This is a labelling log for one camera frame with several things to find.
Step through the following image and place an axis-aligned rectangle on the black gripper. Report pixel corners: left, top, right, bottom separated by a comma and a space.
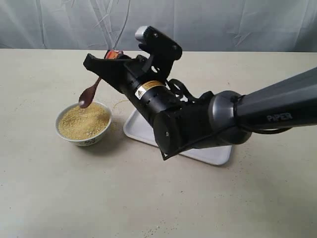
83, 50, 183, 124

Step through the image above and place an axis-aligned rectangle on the brown wooden spoon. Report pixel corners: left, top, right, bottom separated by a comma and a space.
78, 77, 101, 109

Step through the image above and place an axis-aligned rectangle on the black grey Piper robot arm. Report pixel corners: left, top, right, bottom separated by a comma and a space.
84, 51, 317, 159

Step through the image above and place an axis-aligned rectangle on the white rectangular plastic tray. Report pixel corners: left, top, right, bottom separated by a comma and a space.
123, 110, 232, 166

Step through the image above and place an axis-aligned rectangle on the white patterned ceramic bowl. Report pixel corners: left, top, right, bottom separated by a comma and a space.
55, 102, 112, 147

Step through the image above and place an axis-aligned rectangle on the white wrinkled backdrop curtain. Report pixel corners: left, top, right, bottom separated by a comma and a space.
0, 0, 317, 52

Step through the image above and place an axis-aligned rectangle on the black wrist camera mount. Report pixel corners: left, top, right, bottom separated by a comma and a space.
135, 26, 183, 80

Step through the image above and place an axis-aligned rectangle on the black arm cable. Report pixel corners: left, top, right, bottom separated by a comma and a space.
158, 78, 293, 161

